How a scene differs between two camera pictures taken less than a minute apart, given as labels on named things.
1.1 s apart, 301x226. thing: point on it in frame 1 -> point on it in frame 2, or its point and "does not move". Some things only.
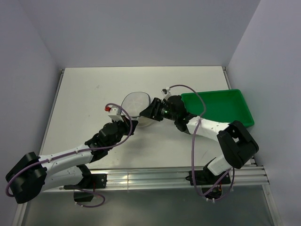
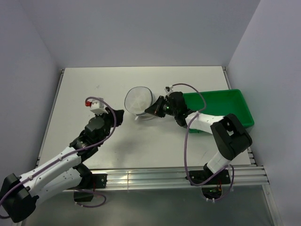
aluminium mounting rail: (240, 175) does not move
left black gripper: (127, 127) -> (110, 115)
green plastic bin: (224, 106) does not move
